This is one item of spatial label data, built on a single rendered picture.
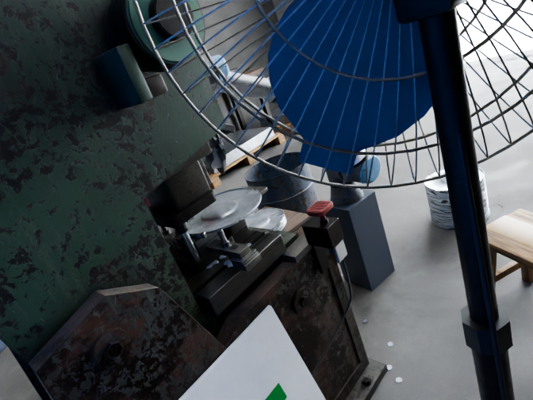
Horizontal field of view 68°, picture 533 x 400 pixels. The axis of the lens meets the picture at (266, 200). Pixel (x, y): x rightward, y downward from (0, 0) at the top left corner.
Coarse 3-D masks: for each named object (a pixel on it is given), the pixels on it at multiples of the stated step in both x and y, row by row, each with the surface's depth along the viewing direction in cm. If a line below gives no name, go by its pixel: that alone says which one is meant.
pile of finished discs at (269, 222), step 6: (258, 210) 218; (264, 210) 216; (270, 210) 214; (276, 210) 211; (252, 216) 215; (258, 216) 213; (264, 216) 209; (270, 216) 207; (276, 216) 205; (252, 222) 206; (258, 222) 204; (264, 222) 202; (270, 222) 201; (276, 222) 198; (282, 222) 200; (264, 228) 197; (270, 228) 195; (282, 228) 198
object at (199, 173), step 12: (192, 168) 112; (204, 168) 118; (168, 180) 107; (180, 180) 109; (192, 180) 112; (204, 180) 115; (156, 192) 112; (168, 192) 108; (180, 192) 110; (192, 192) 112; (204, 192) 115; (156, 204) 116; (168, 204) 111; (180, 204) 110
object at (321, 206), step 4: (316, 204) 114; (320, 204) 113; (324, 204) 112; (328, 204) 112; (332, 204) 112; (312, 208) 113; (316, 208) 112; (320, 208) 111; (324, 208) 110; (328, 208) 111; (308, 212) 112; (312, 212) 111; (316, 212) 110; (320, 212) 109; (324, 212) 110; (312, 216) 112; (316, 216) 110; (320, 216) 110; (324, 216) 113
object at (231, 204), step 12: (228, 192) 141; (240, 192) 137; (216, 204) 133; (228, 204) 129; (240, 204) 128; (252, 204) 125; (204, 216) 127; (216, 216) 124; (228, 216) 122; (240, 216) 120; (192, 228) 123; (204, 228) 120; (216, 228) 118
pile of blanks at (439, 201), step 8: (432, 192) 207; (440, 192) 202; (432, 200) 209; (440, 200) 204; (448, 200) 202; (432, 208) 213; (440, 208) 207; (448, 208) 204; (488, 208) 207; (432, 216) 217; (440, 216) 210; (448, 216) 206; (488, 216) 207; (440, 224) 214; (448, 224) 208
